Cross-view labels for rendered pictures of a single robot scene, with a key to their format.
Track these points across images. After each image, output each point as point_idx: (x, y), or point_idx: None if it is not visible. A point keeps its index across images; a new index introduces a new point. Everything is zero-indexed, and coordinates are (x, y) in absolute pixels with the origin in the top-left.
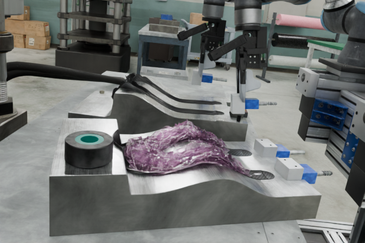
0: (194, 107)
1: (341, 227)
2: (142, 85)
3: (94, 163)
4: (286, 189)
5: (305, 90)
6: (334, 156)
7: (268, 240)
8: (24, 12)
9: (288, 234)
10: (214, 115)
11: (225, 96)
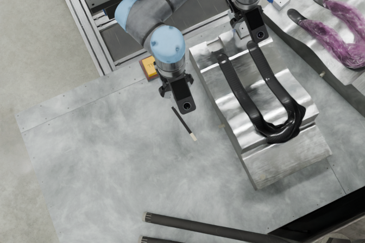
0: (249, 70)
1: (83, 17)
2: (277, 111)
3: None
4: None
5: None
6: None
7: None
8: None
9: None
10: (259, 45)
11: (90, 102)
